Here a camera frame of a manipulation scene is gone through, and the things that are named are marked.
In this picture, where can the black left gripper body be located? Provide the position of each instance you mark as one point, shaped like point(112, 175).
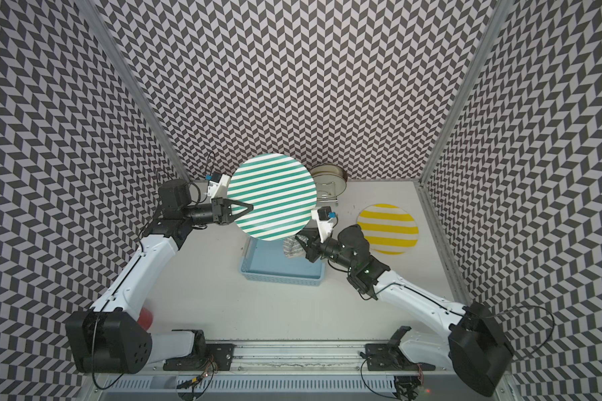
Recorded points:
point(218, 210)

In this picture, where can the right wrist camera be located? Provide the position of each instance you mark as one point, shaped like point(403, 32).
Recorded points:
point(325, 220)

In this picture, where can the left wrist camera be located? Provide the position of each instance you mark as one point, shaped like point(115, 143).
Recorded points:
point(216, 184)

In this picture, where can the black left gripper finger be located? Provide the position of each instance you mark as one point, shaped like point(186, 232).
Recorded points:
point(232, 202)
point(234, 212)

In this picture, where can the brown rimmed floral plate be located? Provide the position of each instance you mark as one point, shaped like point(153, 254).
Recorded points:
point(330, 173)

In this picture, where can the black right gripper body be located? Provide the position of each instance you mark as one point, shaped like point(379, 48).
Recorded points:
point(313, 248)

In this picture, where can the green white striped plate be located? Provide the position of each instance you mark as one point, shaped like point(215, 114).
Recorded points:
point(283, 194)

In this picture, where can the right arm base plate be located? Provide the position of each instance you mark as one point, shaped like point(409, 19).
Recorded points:
point(384, 357)

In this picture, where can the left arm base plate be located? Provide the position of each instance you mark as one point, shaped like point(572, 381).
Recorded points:
point(219, 354)

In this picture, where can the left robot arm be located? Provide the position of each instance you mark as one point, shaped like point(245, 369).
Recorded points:
point(107, 337)

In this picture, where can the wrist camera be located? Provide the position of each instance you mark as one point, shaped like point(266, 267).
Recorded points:
point(325, 220)
point(216, 184)

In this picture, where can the chrome wire plate stand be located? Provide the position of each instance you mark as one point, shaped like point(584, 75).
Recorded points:
point(326, 192)

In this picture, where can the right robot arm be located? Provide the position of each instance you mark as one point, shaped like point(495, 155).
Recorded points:
point(465, 339)

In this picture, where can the aluminium front rail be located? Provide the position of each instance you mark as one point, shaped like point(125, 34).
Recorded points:
point(286, 357)

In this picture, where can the grey microfibre cloth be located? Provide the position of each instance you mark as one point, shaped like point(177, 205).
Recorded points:
point(292, 248)

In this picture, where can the light blue plastic basket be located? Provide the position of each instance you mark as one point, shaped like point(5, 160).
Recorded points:
point(265, 262)

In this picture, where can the yellow white striped plate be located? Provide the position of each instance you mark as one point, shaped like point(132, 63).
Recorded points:
point(388, 229)

